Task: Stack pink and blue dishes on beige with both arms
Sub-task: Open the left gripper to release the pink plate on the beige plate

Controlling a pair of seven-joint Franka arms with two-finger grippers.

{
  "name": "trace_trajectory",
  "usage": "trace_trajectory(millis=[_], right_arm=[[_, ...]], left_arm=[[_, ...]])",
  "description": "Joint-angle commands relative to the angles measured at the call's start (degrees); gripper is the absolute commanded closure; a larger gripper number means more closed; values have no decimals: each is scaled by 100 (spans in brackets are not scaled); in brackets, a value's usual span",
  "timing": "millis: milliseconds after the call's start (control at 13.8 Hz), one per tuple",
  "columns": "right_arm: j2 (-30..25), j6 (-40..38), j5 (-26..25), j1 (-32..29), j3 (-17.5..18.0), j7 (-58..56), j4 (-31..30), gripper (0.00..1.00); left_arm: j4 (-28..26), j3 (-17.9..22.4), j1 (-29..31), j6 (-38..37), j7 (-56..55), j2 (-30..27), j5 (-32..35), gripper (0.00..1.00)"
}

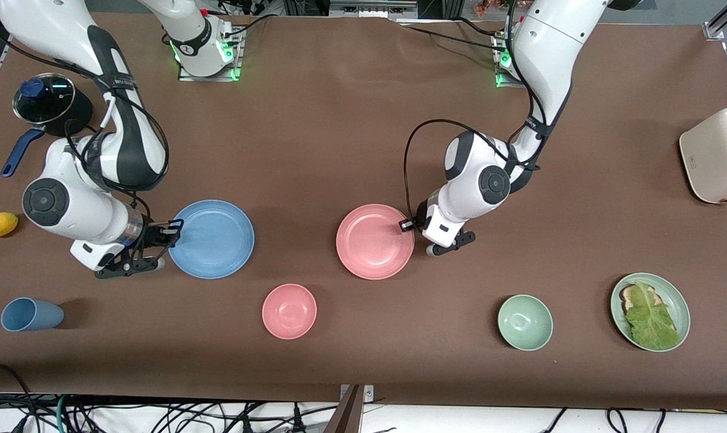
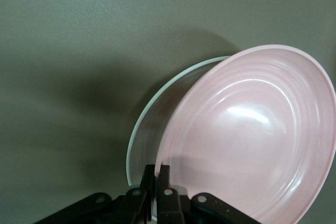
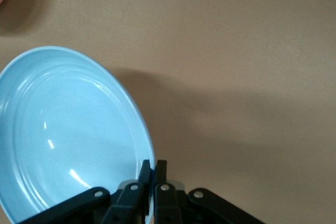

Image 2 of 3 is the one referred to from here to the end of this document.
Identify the pink shallow plate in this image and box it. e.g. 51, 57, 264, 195
155, 44, 336, 224

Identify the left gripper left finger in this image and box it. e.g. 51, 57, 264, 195
115, 165, 156, 224

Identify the beige shallow plate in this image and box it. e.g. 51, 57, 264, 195
126, 55, 236, 221

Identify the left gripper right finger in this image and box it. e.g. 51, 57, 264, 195
156, 165, 186, 224

